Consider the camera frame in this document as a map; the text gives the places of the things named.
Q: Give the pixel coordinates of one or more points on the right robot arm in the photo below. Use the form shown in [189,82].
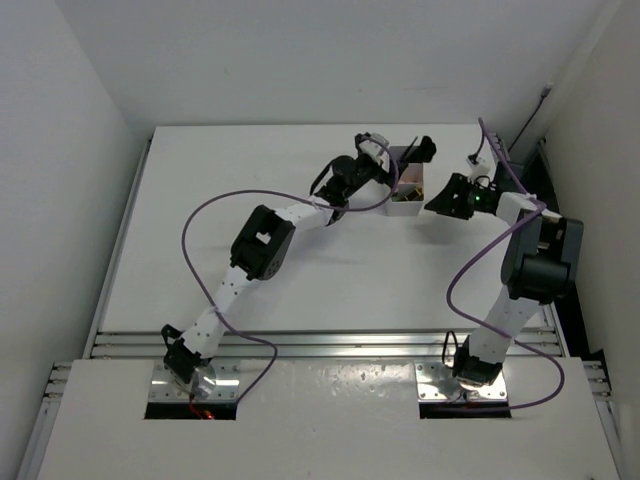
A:
[539,266]

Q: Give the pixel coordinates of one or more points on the black thin pencil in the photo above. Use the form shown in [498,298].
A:
[407,152]

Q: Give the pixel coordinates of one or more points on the metal base plate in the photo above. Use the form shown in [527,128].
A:
[215,382]
[436,385]

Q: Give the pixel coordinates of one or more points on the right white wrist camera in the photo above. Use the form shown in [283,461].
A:
[480,169]

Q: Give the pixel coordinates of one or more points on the aluminium rail front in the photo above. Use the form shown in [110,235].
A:
[314,345]

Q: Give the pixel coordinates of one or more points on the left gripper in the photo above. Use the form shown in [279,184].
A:
[380,175]

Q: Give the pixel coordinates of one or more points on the black gold lipstick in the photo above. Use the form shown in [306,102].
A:
[413,195]

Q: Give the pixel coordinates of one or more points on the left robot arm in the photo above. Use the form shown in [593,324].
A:
[256,255]

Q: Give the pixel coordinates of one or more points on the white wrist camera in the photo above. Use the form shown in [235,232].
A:
[372,151]
[480,169]

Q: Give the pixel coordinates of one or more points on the white three-compartment organizer box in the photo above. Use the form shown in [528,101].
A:
[406,209]

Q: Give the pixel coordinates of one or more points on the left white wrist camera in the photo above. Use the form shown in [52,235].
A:
[372,151]

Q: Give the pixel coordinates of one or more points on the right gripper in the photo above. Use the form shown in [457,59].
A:
[445,203]

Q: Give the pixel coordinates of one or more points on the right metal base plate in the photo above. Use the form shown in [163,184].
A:
[436,385]

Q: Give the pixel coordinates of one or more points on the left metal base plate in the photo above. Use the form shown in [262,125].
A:
[215,382]

